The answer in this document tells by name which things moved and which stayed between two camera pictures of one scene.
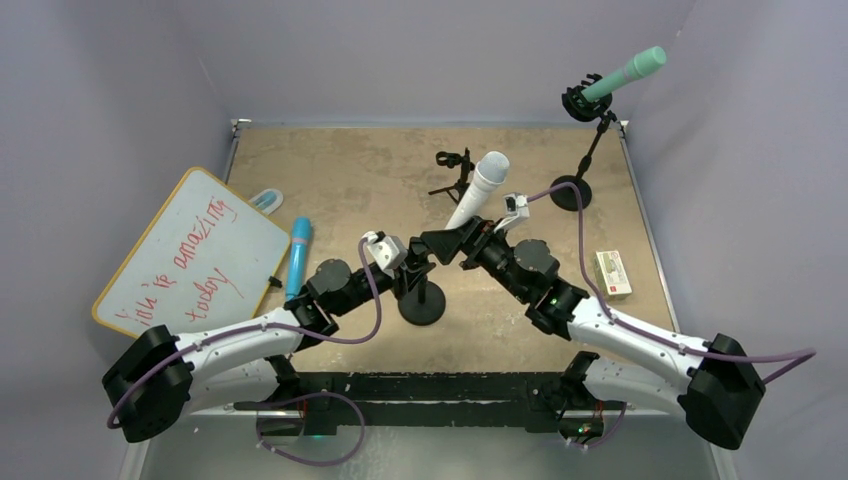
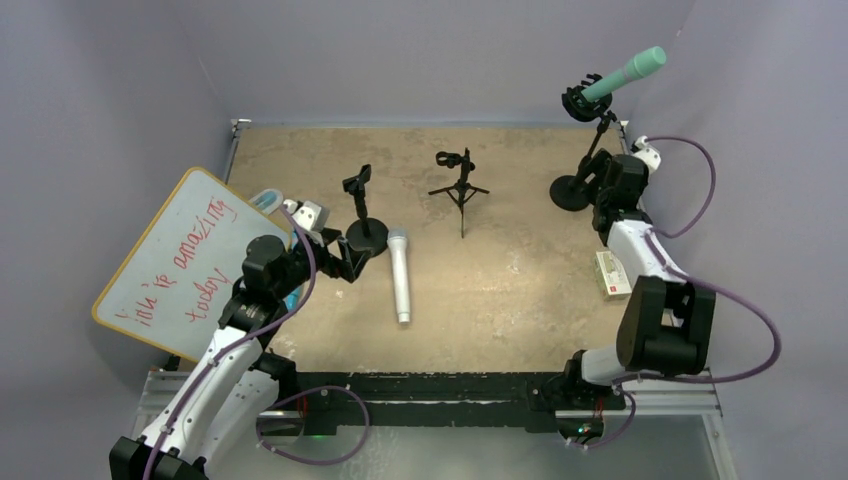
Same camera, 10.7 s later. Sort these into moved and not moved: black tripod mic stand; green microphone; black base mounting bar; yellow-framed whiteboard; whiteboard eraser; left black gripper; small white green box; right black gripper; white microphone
Moved: left black gripper; right black gripper; white microphone
Not moved: green microphone; black base mounting bar; small white green box; yellow-framed whiteboard; black tripod mic stand; whiteboard eraser
